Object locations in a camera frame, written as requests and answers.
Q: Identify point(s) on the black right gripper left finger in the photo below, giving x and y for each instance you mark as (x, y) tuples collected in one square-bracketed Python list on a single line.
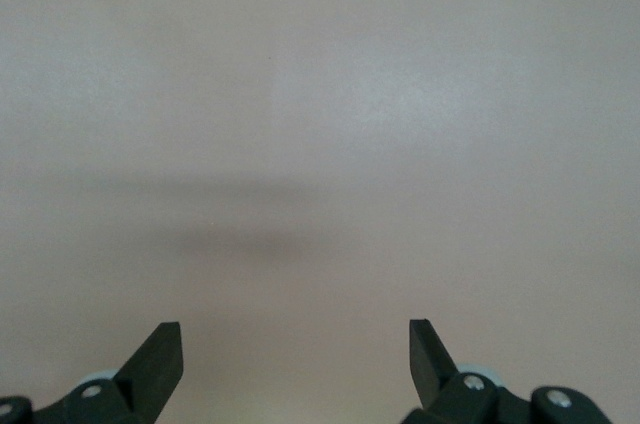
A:
[(155, 369)]

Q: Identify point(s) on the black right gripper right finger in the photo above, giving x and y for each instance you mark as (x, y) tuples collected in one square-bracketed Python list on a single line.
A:
[(427, 369)]

